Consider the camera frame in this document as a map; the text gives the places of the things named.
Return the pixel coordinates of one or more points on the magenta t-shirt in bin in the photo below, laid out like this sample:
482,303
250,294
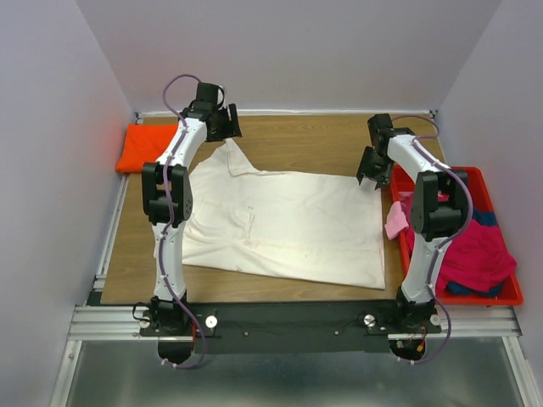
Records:
479,254

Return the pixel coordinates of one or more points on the red plastic bin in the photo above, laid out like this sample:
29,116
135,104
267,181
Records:
477,268

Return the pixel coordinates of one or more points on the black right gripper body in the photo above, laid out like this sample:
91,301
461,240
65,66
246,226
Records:
379,168

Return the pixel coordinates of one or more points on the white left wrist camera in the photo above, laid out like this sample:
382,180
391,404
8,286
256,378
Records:
222,96

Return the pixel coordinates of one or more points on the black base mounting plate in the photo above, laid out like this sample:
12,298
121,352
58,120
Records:
186,334

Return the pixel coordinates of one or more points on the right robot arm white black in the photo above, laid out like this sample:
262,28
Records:
441,209

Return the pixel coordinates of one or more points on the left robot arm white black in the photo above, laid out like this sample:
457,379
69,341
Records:
168,197

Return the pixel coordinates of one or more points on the navy blue t-shirt in bin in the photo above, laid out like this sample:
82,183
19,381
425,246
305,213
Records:
483,218

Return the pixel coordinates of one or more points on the white t-shirt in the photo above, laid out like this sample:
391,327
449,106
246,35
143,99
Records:
284,224

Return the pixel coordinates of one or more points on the folded orange t-shirt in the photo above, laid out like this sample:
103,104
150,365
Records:
143,144

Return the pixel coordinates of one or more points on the aluminium extrusion rail frame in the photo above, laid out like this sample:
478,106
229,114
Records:
107,362

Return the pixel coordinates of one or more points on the light pink t-shirt in bin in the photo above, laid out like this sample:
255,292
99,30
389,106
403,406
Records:
396,221

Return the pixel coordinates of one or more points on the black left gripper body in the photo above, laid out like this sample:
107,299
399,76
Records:
222,126

